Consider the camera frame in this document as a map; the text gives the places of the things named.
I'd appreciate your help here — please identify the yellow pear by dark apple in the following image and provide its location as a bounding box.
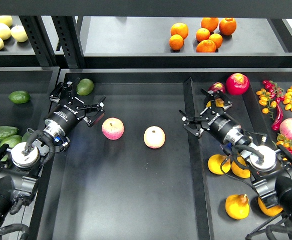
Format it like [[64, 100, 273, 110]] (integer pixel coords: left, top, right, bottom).
[[206, 98, 224, 108]]

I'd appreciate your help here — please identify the pink red apple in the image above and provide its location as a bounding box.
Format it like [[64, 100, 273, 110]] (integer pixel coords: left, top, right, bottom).
[[102, 117, 124, 140]]

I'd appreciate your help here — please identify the orange cherry tomato cluster right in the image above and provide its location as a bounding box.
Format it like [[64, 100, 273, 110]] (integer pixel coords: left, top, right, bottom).
[[283, 86, 292, 112]]

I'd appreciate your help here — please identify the pale pink apple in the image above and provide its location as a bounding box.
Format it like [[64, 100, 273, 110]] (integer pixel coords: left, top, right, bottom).
[[143, 126, 166, 149]]

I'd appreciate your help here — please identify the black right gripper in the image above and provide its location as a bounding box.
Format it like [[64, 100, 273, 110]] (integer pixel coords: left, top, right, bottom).
[[179, 88, 245, 145]]

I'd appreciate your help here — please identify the orange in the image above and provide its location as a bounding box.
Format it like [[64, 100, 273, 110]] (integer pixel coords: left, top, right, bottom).
[[219, 17, 237, 36], [170, 22, 189, 39], [201, 17, 219, 32], [196, 27, 210, 42], [196, 39, 216, 53], [209, 33, 223, 49], [169, 34, 184, 51]]

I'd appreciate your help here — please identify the orange right of centre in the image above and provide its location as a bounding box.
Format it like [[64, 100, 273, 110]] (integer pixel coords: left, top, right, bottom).
[[209, 33, 223, 49]]

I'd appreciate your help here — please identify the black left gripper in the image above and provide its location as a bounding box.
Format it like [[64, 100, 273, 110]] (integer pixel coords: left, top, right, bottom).
[[44, 77, 106, 137]]

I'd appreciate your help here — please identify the red cherry tomato cluster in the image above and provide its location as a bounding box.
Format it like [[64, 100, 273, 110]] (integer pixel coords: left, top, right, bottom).
[[262, 80, 284, 103]]

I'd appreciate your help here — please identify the orange top centre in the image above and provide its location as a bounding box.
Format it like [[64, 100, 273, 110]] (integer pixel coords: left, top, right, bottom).
[[201, 17, 219, 32]]

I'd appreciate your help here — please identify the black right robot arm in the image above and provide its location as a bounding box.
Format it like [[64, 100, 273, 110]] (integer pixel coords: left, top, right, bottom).
[[182, 89, 292, 240]]

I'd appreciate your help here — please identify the black left tray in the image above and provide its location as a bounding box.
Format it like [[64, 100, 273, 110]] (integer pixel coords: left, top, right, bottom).
[[0, 67, 60, 240]]

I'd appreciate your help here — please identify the dark red apple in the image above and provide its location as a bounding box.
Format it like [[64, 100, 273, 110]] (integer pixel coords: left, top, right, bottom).
[[208, 82, 226, 94]]

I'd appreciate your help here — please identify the dark avocado upright left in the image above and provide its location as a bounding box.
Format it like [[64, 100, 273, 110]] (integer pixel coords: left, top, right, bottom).
[[21, 132, 31, 142]]

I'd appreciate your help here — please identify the red chili pepper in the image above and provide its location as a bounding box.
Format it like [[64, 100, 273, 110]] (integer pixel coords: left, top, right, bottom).
[[271, 104, 283, 131]]

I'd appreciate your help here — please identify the light green avocado left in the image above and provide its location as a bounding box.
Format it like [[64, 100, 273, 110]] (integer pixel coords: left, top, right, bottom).
[[0, 135, 22, 148]]

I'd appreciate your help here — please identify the orange top right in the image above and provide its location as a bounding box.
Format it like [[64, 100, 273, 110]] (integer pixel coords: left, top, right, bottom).
[[219, 17, 237, 36]]

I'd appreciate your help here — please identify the pale yellow pear right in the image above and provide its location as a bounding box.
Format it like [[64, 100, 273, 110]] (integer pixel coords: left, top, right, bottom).
[[11, 25, 28, 43]]

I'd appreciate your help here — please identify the orange top left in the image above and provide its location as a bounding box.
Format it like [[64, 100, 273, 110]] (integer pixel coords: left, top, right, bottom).
[[170, 22, 189, 39]]

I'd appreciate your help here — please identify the yellow pear with long stem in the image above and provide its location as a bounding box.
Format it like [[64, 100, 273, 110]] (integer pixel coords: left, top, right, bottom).
[[207, 154, 231, 175]]

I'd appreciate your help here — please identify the black tray divider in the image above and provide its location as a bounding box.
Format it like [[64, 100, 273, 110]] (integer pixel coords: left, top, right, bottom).
[[183, 77, 214, 240]]

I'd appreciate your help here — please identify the orange lower left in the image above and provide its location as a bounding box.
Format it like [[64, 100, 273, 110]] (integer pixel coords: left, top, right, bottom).
[[169, 34, 184, 51]]

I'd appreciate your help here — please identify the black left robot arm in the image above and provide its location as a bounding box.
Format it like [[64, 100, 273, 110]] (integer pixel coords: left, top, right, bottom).
[[0, 79, 105, 240]]

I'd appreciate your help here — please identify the black shelf upright post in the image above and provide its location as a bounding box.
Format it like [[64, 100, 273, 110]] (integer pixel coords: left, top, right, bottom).
[[52, 16, 86, 69]]

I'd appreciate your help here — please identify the green avocado in left tray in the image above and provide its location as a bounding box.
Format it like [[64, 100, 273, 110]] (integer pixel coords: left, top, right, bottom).
[[9, 90, 31, 104]]

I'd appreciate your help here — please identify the pale yellow pear middle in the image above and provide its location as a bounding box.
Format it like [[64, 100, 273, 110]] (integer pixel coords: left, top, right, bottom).
[[0, 23, 11, 40]]

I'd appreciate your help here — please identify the orange front bottom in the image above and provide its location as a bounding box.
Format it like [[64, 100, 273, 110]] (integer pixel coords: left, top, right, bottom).
[[196, 39, 216, 53]]

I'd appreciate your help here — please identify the black tray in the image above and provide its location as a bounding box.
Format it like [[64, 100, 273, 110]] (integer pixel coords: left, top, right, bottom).
[[23, 68, 292, 240], [0, 67, 60, 240]]

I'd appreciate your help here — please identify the green avocado at tray corner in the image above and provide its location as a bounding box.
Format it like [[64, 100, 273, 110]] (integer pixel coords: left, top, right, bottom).
[[76, 78, 94, 96]]

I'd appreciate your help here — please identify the pale yellow pear top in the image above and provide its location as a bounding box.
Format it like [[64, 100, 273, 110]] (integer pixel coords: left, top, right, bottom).
[[0, 15, 13, 27]]

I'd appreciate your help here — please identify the orange cherry tomato cluster left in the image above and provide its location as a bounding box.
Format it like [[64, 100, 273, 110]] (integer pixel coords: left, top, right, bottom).
[[255, 88, 277, 114]]

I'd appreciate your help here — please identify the red apple right tray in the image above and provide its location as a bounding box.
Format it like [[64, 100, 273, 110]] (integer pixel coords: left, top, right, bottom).
[[225, 73, 250, 96]]

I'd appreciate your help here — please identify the black centre tray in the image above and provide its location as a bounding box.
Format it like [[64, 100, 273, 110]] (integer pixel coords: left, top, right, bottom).
[[23, 68, 292, 240]]

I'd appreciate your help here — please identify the orange cherry tomato cluster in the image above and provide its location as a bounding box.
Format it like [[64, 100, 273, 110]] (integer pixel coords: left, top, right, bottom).
[[283, 86, 292, 112], [255, 88, 277, 114]]

